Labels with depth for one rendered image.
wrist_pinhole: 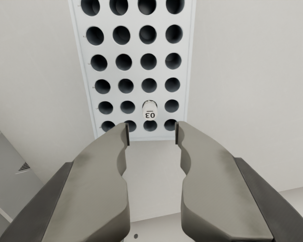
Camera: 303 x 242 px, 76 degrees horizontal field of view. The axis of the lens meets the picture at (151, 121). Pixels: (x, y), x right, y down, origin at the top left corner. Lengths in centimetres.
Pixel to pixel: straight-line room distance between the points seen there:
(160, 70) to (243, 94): 10
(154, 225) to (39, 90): 26
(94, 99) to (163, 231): 24
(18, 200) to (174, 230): 39
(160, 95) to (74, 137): 12
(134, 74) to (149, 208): 21
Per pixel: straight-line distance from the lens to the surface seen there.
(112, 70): 16
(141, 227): 36
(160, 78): 16
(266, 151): 28
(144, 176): 27
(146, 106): 15
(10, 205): 60
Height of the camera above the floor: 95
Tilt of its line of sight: 61 degrees down
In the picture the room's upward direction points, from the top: 178 degrees clockwise
